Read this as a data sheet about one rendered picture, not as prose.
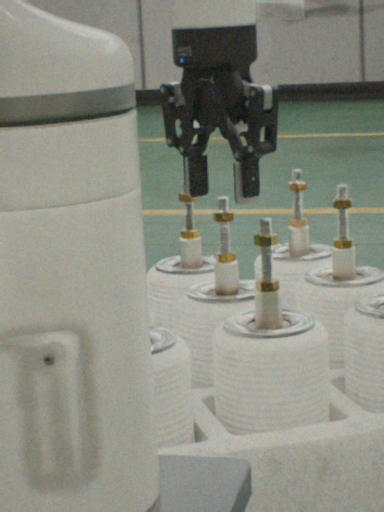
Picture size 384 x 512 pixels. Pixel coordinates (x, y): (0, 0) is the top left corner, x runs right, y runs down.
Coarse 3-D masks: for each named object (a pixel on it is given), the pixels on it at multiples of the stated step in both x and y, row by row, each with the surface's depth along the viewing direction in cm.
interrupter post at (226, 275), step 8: (216, 264) 100; (224, 264) 100; (232, 264) 100; (216, 272) 100; (224, 272) 100; (232, 272) 100; (216, 280) 101; (224, 280) 100; (232, 280) 100; (216, 288) 101; (224, 288) 100; (232, 288) 100
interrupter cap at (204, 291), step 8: (240, 280) 104; (248, 280) 104; (192, 288) 102; (200, 288) 102; (208, 288) 103; (240, 288) 103; (248, 288) 102; (192, 296) 100; (200, 296) 100; (208, 296) 99; (216, 296) 99; (224, 296) 99; (232, 296) 99; (240, 296) 99; (248, 296) 98
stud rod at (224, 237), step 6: (222, 198) 99; (222, 204) 99; (222, 210) 99; (228, 222) 100; (222, 228) 100; (228, 228) 100; (222, 234) 100; (228, 234) 100; (222, 240) 100; (228, 240) 100; (222, 246) 100; (228, 246) 100; (222, 252) 100; (228, 252) 100
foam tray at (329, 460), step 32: (352, 416) 89; (192, 448) 84; (224, 448) 84; (256, 448) 84; (288, 448) 85; (320, 448) 85; (352, 448) 86; (256, 480) 84; (288, 480) 85; (320, 480) 86; (352, 480) 87
